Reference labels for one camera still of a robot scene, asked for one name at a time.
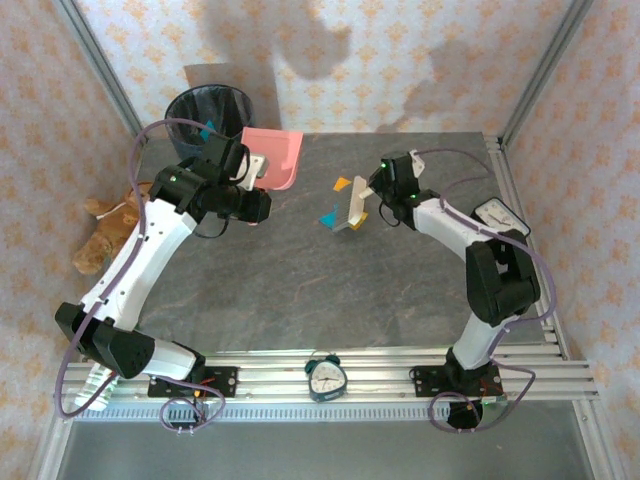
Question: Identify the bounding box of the aluminium frame post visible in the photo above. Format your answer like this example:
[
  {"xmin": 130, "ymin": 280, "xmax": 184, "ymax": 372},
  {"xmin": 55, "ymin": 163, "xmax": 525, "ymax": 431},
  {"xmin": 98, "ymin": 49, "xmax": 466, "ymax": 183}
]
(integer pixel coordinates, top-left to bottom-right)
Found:
[
  {"xmin": 52, "ymin": 0, "xmax": 150, "ymax": 147},
  {"xmin": 498, "ymin": 0, "xmax": 596, "ymax": 147}
]

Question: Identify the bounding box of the pink plastic dustpan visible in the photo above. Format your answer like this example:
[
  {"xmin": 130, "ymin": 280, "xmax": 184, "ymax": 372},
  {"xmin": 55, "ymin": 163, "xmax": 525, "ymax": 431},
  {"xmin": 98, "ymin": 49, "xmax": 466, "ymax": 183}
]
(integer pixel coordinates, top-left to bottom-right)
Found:
[{"xmin": 240, "ymin": 127, "xmax": 305, "ymax": 229}]

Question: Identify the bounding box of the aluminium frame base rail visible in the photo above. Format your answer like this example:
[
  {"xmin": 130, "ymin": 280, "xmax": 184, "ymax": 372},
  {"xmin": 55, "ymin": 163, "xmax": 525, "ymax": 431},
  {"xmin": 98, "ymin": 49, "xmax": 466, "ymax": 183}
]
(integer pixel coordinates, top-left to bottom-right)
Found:
[{"xmin": 53, "ymin": 347, "xmax": 600, "ymax": 401}]

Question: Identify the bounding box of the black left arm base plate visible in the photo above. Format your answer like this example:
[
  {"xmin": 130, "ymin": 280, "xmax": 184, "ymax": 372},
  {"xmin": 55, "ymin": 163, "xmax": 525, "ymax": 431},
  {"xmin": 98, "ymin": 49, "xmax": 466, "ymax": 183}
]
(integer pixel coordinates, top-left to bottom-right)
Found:
[{"xmin": 147, "ymin": 365, "xmax": 240, "ymax": 400}]

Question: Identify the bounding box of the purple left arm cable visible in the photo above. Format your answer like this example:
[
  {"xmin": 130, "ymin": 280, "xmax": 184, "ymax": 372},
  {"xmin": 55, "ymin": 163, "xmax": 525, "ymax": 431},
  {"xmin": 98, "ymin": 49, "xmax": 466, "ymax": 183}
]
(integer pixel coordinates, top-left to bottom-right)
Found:
[{"xmin": 53, "ymin": 118, "xmax": 225, "ymax": 435}]

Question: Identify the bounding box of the black plastic bin liner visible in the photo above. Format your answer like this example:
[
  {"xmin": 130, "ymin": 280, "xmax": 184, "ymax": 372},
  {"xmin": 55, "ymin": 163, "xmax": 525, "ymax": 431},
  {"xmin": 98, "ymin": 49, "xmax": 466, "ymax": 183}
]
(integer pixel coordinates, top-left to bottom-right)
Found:
[{"xmin": 167, "ymin": 85, "xmax": 254, "ymax": 151}]

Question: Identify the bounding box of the dark blue waste bin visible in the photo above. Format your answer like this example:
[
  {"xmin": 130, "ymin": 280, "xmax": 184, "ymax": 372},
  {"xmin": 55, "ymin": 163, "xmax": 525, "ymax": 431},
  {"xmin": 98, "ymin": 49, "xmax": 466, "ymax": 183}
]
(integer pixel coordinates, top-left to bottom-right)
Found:
[{"xmin": 164, "ymin": 83, "xmax": 256, "ymax": 161}]

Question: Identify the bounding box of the clear plastic drink bottle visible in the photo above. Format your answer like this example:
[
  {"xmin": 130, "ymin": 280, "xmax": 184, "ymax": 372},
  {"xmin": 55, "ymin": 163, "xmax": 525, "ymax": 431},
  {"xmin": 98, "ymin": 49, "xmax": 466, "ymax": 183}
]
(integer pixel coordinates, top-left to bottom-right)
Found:
[{"xmin": 74, "ymin": 364, "xmax": 119, "ymax": 412}]

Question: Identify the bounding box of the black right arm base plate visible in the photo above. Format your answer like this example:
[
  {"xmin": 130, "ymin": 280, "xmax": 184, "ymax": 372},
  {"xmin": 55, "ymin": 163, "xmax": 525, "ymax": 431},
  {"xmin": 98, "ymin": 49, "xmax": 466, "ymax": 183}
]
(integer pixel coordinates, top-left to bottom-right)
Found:
[{"xmin": 408, "ymin": 365, "xmax": 507, "ymax": 401}]

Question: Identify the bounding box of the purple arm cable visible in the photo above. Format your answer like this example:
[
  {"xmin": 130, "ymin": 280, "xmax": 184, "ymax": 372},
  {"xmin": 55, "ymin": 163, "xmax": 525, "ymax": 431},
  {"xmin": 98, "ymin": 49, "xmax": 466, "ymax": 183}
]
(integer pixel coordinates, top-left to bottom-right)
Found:
[
  {"xmin": 53, "ymin": 118, "xmax": 225, "ymax": 435},
  {"xmin": 413, "ymin": 147, "xmax": 557, "ymax": 434}
]

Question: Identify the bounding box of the black square alarm clock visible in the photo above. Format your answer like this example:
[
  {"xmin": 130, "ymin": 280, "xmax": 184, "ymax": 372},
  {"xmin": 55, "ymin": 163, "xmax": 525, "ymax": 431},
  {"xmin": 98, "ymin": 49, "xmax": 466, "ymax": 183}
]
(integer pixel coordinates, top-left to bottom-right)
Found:
[{"xmin": 472, "ymin": 197, "xmax": 532, "ymax": 237}]

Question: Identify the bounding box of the green twin-bell alarm clock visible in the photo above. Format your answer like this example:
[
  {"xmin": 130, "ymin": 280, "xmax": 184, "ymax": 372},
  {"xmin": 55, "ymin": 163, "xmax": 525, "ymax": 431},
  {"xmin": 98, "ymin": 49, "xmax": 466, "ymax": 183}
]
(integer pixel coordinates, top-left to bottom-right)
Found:
[{"xmin": 303, "ymin": 349, "xmax": 349, "ymax": 404}]

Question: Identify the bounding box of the brown teddy bear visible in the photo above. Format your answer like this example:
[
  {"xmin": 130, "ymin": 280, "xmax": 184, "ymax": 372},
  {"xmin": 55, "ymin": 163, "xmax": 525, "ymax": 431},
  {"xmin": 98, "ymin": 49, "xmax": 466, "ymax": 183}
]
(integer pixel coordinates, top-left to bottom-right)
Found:
[{"xmin": 72, "ymin": 182, "xmax": 151, "ymax": 276}]

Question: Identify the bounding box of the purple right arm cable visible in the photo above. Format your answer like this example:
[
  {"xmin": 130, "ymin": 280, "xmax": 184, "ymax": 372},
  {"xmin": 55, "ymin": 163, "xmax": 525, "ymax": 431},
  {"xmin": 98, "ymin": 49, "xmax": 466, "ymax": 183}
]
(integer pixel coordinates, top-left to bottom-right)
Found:
[{"xmin": 413, "ymin": 147, "xmax": 557, "ymax": 434}]

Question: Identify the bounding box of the grey slotted cable duct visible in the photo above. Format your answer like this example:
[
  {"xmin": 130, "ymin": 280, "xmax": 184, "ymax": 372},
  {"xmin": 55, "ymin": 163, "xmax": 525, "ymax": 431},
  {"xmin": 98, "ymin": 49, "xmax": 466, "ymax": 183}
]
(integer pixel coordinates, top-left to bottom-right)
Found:
[{"xmin": 73, "ymin": 403, "xmax": 587, "ymax": 422}]

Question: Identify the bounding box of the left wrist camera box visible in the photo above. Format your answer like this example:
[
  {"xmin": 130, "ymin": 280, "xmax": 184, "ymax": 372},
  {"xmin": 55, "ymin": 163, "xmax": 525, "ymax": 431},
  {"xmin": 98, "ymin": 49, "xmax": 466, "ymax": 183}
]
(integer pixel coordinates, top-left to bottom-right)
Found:
[{"xmin": 234, "ymin": 152, "xmax": 270, "ymax": 190}]

